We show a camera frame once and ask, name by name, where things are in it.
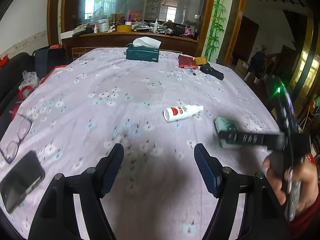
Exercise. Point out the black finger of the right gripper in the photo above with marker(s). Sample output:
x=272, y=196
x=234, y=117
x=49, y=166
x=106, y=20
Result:
x=271, y=141

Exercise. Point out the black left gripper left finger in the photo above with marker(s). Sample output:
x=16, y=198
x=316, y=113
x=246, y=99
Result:
x=55, y=217

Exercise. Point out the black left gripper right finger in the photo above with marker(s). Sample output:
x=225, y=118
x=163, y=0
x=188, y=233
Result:
x=263, y=217

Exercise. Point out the person's right hand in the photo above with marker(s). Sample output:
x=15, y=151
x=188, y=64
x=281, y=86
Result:
x=306, y=173

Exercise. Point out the black smartphone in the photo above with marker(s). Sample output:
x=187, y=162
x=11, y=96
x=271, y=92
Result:
x=21, y=180

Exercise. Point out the purple-framed eyeglasses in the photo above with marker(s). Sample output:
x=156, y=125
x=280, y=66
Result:
x=9, y=149

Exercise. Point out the black wallet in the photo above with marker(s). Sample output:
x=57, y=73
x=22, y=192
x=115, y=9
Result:
x=207, y=69

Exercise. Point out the white spray bottle red label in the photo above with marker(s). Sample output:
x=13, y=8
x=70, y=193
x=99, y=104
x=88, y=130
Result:
x=176, y=113

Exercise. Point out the yellow tape roll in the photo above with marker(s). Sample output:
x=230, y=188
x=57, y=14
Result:
x=200, y=60

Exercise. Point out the floral purple tablecloth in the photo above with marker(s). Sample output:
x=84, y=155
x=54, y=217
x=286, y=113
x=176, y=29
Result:
x=81, y=111

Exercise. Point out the red packet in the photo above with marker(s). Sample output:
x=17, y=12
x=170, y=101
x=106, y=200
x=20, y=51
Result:
x=186, y=62

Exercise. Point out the large framed mirror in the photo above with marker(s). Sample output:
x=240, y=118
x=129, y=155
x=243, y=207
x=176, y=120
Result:
x=194, y=27

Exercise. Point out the clear plastic bag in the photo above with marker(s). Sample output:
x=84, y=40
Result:
x=29, y=83

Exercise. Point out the black sofa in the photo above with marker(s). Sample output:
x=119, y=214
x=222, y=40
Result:
x=11, y=78

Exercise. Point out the teal tissue box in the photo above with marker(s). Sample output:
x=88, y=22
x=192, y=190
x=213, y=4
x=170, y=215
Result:
x=143, y=49

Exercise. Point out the wooden sideboard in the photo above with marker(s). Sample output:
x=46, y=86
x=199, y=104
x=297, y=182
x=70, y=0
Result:
x=130, y=42

